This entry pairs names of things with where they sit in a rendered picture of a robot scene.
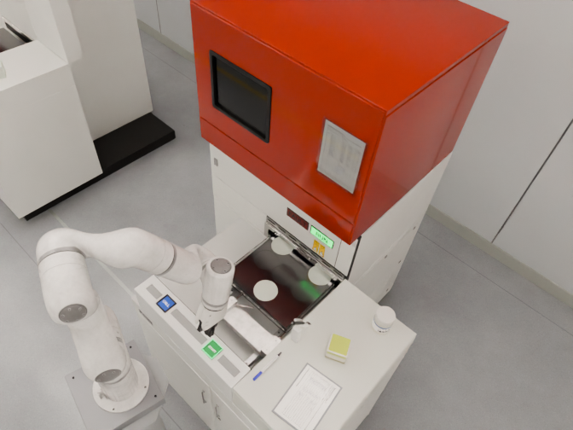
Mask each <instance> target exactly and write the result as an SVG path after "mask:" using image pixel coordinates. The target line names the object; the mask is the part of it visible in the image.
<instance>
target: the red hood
mask: <svg viewBox="0 0 573 430"><path fill-rule="evenodd" d="M190 13H191V22H192V33H193V43H194V62H195V71H196V82H197V91H198V102H199V111H200V130H201V136H202V137H203V138H204V139H206V141H207V142H209V143H210V144H212V145H213V146H214V147H216V148H218V149H219V150H220V151H222V152H223V153H224V154H226V155H227V156H228V157H229V158H230V159H232V160H234V161H235V162H236V163H238V164H239V165H240V166H242V167H243V168H245V169H246V170H248V171H249V172H250V173H251V174H252V175H254V176H255V177H257V178H258V179H259V180H261V181H262V182H264V183H265V184H267V185H268V186H269V187H271V188H272V189H273V190H274V191H276V192H277V193H278V194H280V195H281V196H283V197H284V198H285V199H287V200H289V201H290V202H291V203H292V204H293V205H294V206H296V207H297V208H299V209H300V210H301V211H303V212H305V213H306V214H307V215H309V216H310V217H311V218H313V219H314V220H315V221H316V222H318V223H319V224H321V225H322V226H323V227H325V228H326V229H327V230H329V231H330V232H332V233H333V234H335V235H336V236H337V237H338V238H339V239H341V240H342V241H344V242H345V243H347V244H348V245H351V244H352V243H353V242H354V241H355V240H356V239H357V238H358V237H359V236H360V235H362V234H363V233H364V232H365V231H366V230H367V229H368V228H369V227H370V226H372V225H373V224H374V223H375V222H376V221H377V220H378V219H379V218H380V217H381V216H383V215H384V214H385V213H386V212H387V211H388V210H389V209H390V208H391V207H392V206H394V205H395V204H396V203H397V202H398V201H399V200H400V199H401V198H402V197H403V196H404V195H405V194H406V193H407V192H408V191H409V190H410V189H411V188H412V187H414V186H415V185H416V184H417V183H418V182H419V181H420V180H421V179H422V178H423V177H425V176H426V175H427V174H428V173H429V172H430V171H431V170H432V169H433V168H434V167H436V166H437V165H438V164H439V163H440V162H441V161H442V160H443V159H444V158H445V157H447V156H448V155H449V154H450V153H451V152H452V151H453V149H454V146H455V144H456V142H457V140H458V138H459V136H460V133H461V131H462V129H463V126H464V124H465V122H466V120H467V117H468V115H469V113H470V112H471V109H472V106H473V104H474V102H475V100H476V98H477V96H478V92H479V91H480V89H481V87H482V84H483V81H484V80H485V78H486V75H487V73H488V71H489V68H490V66H491V64H492V62H493V60H494V58H495V55H496V53H497V50H498V49H499V47H500V45H501V41H502V39H503V38H504V36H505V33H506V30H507V27H508V24H509V22H510V21H507V20H504V19H502V18H500V17H497V16H495V15H492V14H490V13H488V12H485V11H483V10H481V9H478V8H475V7H473V6H471V5H469V4H467V3H463V2H462V1H459V0H190Z"/></svg>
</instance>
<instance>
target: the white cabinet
mask: <svg viewBox="0 0 573 430"><path fill-rule="evenodd" d="M132 301H133V300H132ZM133 304H134V306H135V309H136V314H137V315H138V318H139V321H140V324H141V326H142V330H143V333H144V335H145V338H146V341H147V343H148V347H149V350H150V352H151V355H152V357H156V358H157V359H158V360H159V363H160V365H161V367H162V369H163V370H164V372H165V374H166V376H167V378H168V380H169V384H170V385H171V386H172V387H173V388H174V389H175V390H176V391H177V393H178V394H179V395H180V396H181V397H182V398H183V399H184V400H185V401H186V403H187V404H188V405H189V406H190V407H191V408H192V409H193V410H194V411H195V413H196V414H197V415H198V416H199V417H200V418H201V419H202V420H203V421H204V423H205V424H206V425H207V426H208V427H209V428H210V429H211V430H258V429H257V428H256V427H255V425H254V424H253V423H252V422H251V421H250V420H249V419H248V418H247V417H246V416H245V415H244V414H243V413H242V412H241V411H240V410H239V409H238V408H237V407H236V406H235V405H234V404H233V403H231V402H230V401H229V400H228V399H227V398H226V396H225V395H224V394H223V393H222V392H221V391H220V390H219V389H218V388H217V387H216V386H215V385H214V384H213V383H212V382H211V381H210V380H209V379H208V378H207V377H206V376H205V375H204V374H203V372H202V371H201V370H200V369H199V368H198V367H197V366H196V365H195V364H194V363H193V362H192V361H191V360H190V359H189V358H188V357H187V356H186V355H185V354H184V353H183V352H182V351H181V350H180V349H179V347H178V346H177V345H176V344H175V343H174V342H173V341H172V340H171V339H170V338H169V337H168V336H167V335H166V334H165V333H164V332H163V331H162V330H161V329H160V328H159V327H158V326H157V325H156V324H155V322H154V321H153V320H152V319H151V318H150V317H149V316H148V315H147V314H146V313H145V312H144V311H143V310H142V309H141V308H140V307H139V306H138V305H137V304H136V303H135V302H134V301H133ZM405 354H406V353H405ZM405 354H404V355H405ZM404 355H403V357H402V358H401V359H400V360H399V362H398V363H397V364H396V366H395V367H394V368H393V369H392V371H391V372H390V373H389V374H388V375H387V376H386V377H385V379H384V380H383V381H382V382H381V384H380V385H379V386H378V388H377V389H376V390H375V391H374V392H373V394H372V395H371V396H370V398H369V399H368V400H367V402H366V403H365V404H364V405H363V407H362V408H360V409H359V411H358V412H357V413H356V415H355V416H354V417H353V418H352V420H351V421H350V422H349V423H348V425H347V426H346V427H345V428H344V430H356V429H357V428H358V426H359V425H360V424H361V423H362V421H363V420H364V419H365V417H366V416H367V415H368V414H369V412H370V410H371V409H372V408H373V406H374V404H375V403H376V401H377V399H378V398H379V395H380V394H381V393H382V392H383V390H384V389H385V386H386V384H387V383H388V381H389V380H390V378H391V377H392V375H393V373H394V372H395V370H396V368H397V366H398V365H399V363H400V362H401V361H402V359H403V358H404Z"/></svg>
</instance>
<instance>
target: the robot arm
mask: <svg viewBox="0 0 573 430"><path fill-rule="evenodd" d="M36 257H37V263H38V273H39V277H40V282H41V287H42V292H43V300H44V303H45V306H46V309H47V312H48V313H49V316H50V317H51V319H52V320H53V321H54V322H55V323H58V324H62V325H67V327H68V328H69V331H70V333H71V335H72V339H73V342H74V345H75V347H76V350H77V353H78V357H79V360H80V363H81V366H82V370H83V372H84V373H85V375H86V376H87V377H88V378H89V379H90V380H92V381H94V383H93V388H92V389H93V396H94V399H95V401H96V403H97V404H98V405H99V406H100V407H101V408H102V409H103V410H105V411H107V412H110V413H122V412H126V411H128V410H131V409H133V408H135V407H136V406H137V405H138V404H139V403H140V402H141V401H142V400H143V399H144V397H145V396H146V394H147V391H148V387H149V376H148V372H147V370H146V368H145V367H144V366H143V364H141V363H140V362H138V361H136V360H135V359H132V358H130V355H129V353H128V351H127V348H126V345H125V342H124V337H123V335H122V332H121V329H120V326H119V321H118V318H117V317H116V315H115V313H114V311H113V310H112V309H111V308H110V307H108V306H107V305H104V304H103V303H102V300H101V297H100V295H99V294H98V293H97V292H96V291H95V289H93V288H92V285H91V281H90V276H89V272H88V269H87V265H86V262H85V259H86V258H88V257H91V258H94V259H97V260H99V261H101V262H102V263H104V264H107V265H109V266H112V267H115V268H120V269H126V268H137V269H139V270H143V271H146V272H148V273H151V274H153V275H156V276H160V277H163V278H165V279H168V280H170V281H173V282H177V283H180V284H192V283H195V282H197V281H198V280H199V279H200V280H201V282H202V286H203V288H202V294H201V303H200V306H199V308H198V310H197V313H196V317H195V323H196V324H197V323H200V324H199V326H198V328H197V330H198V331H199V332H201V331H204V332H205V334H206V335H208V336H209V337H210V338H211V337H212V336H213V335H214V332H215V327H216V326H217V323H218V322H219V321H221V320H222V319H223V318H224V317H225V316H226V314H227V309H228V302H229V295H230V290H231V286H232V281H233V278H234V264H233V262H232V261H231V260H230V259H227V258H225V257H216V256H215V255H214V254H213V253H212V252H211V251H210V250H208V249H206V248H205V247H202V246H200V245H197V244H192V245H190V246H188V247H186V248H185V249H183V248H181V247H179V246H177V245H175V244H173V243H171V242H169V241H167V240H165V239H163V238H160V237H158V236H156V235H154V234H152V233H150V232H148V231H146V230H142V229H139V228H125V229H121V230H115V231H112V232H108V233H103V234H91V233H85V232H82V231H78V230H73V229H69V228H58V229H54V230H51V231H49V232H47V233H46V234H44V235H43V236H42V237H41V238H40V239H39V241H38V244H37V247H36Z"/></svg>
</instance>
